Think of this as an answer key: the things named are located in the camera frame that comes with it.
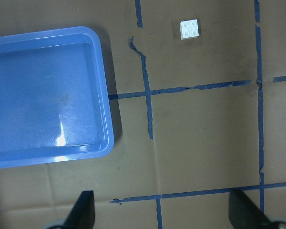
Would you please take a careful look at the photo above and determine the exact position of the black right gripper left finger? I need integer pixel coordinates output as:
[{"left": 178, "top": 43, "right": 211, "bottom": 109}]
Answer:
[{"left": 62, "top": 190, "right": 95, "bottom": 229}]

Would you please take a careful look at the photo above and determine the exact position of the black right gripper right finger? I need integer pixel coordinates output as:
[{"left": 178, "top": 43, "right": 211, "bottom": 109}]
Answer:
[{"left": 228, "top": 189, "right": 279, "bottom": 229}]

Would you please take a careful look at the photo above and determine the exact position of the blue plastic tray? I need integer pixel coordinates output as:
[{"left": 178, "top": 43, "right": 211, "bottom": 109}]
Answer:
[{"left": 0, "top": 26, "right": 114, "bottom": 169}]

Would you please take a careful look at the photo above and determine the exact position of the white block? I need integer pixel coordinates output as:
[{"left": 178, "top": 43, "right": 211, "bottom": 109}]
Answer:
[{"left": 179, "top": 19, "right": 199, "bottom": 40}]

